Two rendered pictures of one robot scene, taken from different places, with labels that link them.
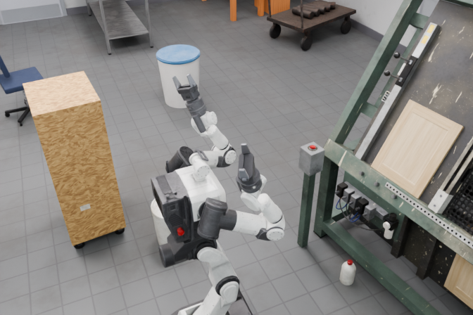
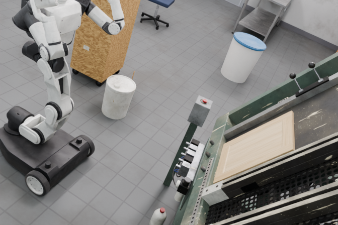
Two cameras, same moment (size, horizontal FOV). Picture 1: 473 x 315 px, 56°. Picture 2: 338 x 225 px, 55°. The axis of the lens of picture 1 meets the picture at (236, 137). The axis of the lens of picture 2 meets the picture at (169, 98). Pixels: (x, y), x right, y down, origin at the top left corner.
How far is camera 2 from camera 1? 1.80 m
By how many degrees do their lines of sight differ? 32
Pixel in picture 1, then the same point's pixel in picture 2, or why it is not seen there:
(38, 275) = not seen: hidden behind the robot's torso
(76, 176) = (90, 22)
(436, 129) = (278, 141)
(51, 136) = not seen: outside the picture
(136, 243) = (96, 95)
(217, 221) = (22, 13)
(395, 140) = (252, 135)
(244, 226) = (34, 31)
